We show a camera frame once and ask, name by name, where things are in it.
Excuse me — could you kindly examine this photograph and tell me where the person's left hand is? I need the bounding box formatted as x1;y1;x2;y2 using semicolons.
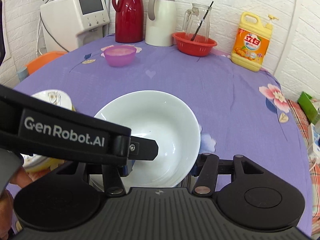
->
0;166;34;235

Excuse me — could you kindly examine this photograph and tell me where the white thermos jug grey handle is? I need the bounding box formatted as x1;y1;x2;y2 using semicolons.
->
145;0;177;47

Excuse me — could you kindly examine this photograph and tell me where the white plate blue rim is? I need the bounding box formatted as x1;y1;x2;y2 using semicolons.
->
21;104;77;173

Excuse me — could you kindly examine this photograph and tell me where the red plastic colander basket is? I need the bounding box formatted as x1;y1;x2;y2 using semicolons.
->
172;32;217;57

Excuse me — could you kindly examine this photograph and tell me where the white water dispenser machine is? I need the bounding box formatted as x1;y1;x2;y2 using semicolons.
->
40;0;110;52

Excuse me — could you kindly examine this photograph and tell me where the glass pitcher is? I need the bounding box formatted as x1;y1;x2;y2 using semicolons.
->
182;2;213;43

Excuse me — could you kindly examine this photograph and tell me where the white ceramic bowl red pattern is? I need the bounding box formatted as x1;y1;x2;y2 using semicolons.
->
95;90;201;190

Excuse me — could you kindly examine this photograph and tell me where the stainless steel bowl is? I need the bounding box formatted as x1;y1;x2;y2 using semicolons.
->
89;173;198;192

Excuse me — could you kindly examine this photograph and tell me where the purple plastic bowl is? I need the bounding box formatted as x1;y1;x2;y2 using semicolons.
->
103;45;137;67

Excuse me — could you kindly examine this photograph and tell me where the red thermos jug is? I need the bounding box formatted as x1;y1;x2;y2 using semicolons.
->
111;0;144;43

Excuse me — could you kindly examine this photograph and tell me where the orange plastic stool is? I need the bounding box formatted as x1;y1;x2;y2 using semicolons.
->
26;51;67;75

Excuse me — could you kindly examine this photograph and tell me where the yellow dish soap bottle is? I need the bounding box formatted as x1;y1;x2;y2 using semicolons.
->
231;11;279;72

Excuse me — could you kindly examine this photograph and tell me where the black stirring stick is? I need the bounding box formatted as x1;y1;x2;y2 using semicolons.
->
190;1;214;42

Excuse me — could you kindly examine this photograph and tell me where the white plate floral print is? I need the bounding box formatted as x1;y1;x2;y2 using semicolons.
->
31;89;74;111

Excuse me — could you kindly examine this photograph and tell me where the purple floral tablecloth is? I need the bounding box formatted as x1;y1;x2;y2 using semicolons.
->
16;35;312;235

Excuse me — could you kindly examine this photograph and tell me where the green box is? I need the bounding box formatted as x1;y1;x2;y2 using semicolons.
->
297;92;319;125

